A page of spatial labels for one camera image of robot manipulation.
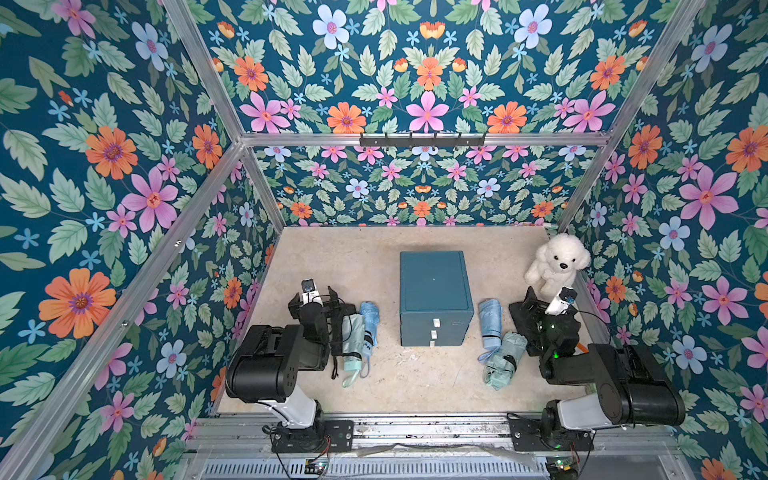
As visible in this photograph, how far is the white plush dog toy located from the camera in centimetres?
90

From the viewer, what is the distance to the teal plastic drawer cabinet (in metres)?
0.75

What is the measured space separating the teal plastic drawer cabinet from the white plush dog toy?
1.03ft
